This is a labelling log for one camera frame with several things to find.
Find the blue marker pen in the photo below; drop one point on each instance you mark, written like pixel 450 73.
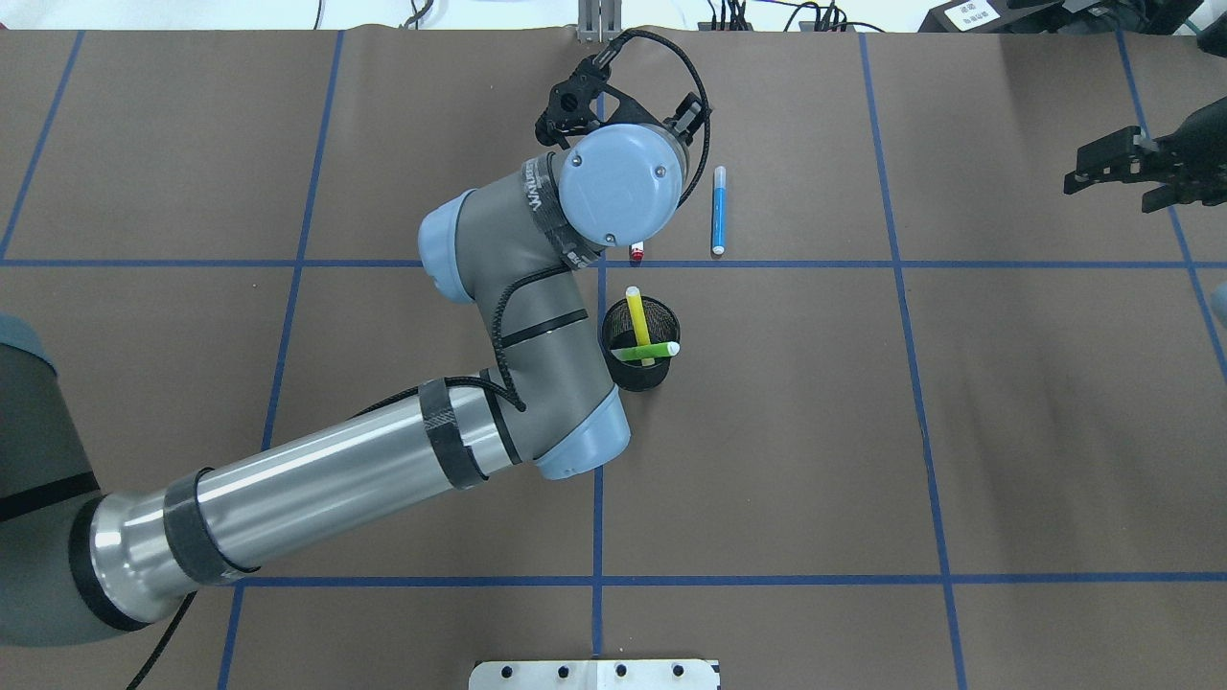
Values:
pixel 719 211

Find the green highlighter pen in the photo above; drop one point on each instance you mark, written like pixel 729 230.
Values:
pixel 647 354

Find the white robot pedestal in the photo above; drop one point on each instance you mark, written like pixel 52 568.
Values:
pixel 651 673

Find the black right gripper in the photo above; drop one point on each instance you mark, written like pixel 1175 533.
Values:
pixel 1200 144

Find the aluminium frame post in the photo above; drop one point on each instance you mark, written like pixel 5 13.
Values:
pixel 598 21

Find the yellow highlighter pen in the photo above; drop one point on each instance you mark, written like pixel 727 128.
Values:
pixel 638 316

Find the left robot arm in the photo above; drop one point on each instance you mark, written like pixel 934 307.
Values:
pixel 80 565

